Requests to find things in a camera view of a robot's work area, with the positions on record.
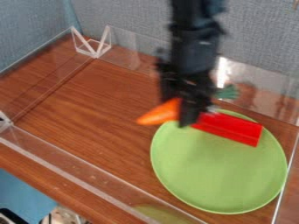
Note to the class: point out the clear acrylic front barrier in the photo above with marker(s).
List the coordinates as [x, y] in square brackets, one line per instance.
[94, 192]

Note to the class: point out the orange toy carrot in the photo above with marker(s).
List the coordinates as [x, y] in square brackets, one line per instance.
[167, 111]

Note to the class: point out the clear acrylic barrier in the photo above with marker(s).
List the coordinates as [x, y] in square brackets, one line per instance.
[94, 192]
[265, 91]

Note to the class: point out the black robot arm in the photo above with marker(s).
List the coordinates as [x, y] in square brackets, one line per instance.
[193, 14]

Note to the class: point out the green round plate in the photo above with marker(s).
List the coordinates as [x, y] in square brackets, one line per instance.
[216, 174]

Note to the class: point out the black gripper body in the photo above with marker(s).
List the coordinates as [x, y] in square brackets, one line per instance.
[190, 60]

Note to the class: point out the clear acrylic corner bracket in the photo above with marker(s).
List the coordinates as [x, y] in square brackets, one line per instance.
[91, 47]

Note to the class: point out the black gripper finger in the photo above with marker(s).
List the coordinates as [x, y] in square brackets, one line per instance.
[169, 89]
[192, 108]

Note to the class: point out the red plastic block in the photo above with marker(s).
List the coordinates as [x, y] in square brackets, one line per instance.
[232, 127]

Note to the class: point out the clear acrylic back barrier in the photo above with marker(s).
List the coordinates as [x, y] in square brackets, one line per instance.
[265, 91]

